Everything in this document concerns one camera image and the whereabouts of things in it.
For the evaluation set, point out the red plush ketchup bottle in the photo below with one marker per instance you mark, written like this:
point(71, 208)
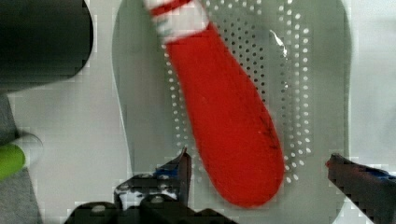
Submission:
point(233, 130)

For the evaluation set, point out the black cylinder object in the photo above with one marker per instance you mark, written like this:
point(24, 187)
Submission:
point(43, 41)

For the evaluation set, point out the green tipped object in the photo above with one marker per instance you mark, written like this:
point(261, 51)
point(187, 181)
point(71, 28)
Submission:
point(12, 159)

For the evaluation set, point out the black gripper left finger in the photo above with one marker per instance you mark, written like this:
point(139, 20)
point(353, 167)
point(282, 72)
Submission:
point(160, 197)

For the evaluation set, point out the green plastic strainer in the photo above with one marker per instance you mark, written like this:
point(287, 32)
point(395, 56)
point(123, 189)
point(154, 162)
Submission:
point(296, 53)

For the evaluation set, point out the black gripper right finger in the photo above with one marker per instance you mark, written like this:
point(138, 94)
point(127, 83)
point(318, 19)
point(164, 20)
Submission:
point(372, 190)

